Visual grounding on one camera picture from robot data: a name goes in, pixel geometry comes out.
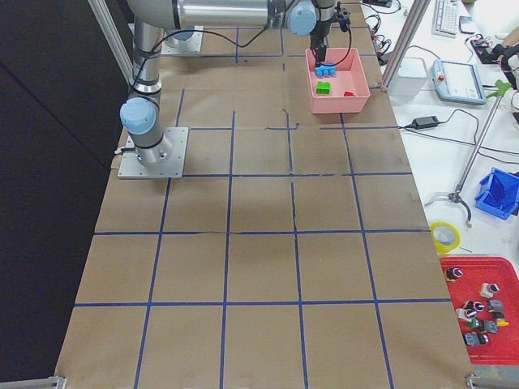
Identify green toy block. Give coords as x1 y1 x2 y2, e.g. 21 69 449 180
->
315 81 331 96

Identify reach grabber tool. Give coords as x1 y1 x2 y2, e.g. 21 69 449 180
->
424 79 512 229

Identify red plastic tray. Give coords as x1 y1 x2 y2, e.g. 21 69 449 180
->
440 256 518 365

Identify teach pendant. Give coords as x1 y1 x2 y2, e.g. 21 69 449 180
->
431 59 487 105

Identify aluminium frame post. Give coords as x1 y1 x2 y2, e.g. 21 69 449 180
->
380 0 430 91

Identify yellow tape roll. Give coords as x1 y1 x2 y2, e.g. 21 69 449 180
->
430 221 461 255

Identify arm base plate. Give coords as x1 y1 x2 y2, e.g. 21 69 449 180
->
118 127 189 179
161 26 204 57

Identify pink plastic box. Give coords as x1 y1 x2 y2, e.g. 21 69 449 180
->
305 48 371 114

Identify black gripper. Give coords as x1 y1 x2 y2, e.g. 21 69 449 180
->
310 2 350 67

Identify blue toy block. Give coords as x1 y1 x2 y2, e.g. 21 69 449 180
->
314 64 337 78

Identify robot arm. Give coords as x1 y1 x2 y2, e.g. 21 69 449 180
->
120 1 350 169

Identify blue storage bin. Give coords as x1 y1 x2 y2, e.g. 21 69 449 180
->
474 168 518 220

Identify white grey box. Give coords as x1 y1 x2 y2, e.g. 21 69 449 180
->
389 57 427 97

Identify white keyboard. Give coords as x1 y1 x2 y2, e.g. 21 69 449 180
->
431 0 460 38

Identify black power adapter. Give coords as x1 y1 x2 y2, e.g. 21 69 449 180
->
410 116 440 130

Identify brown paper table cover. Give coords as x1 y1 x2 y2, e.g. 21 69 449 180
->
56 2 471 388

